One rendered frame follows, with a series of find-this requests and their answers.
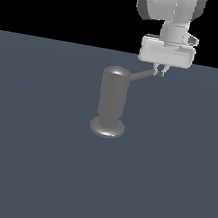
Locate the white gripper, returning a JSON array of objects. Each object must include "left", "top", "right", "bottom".
[{"left": 135, "top": 33, "right": 199, "bottom": 80}]

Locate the grey faucet handle rod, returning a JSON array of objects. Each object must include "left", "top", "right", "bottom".
[{"left": 128, "top": 64, "right": 165, "bottom": 88}]

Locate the grey metal cylinder peg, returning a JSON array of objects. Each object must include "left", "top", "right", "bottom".
[{"left": 87, "top": 62, "right": 136, "bottom": 142}]

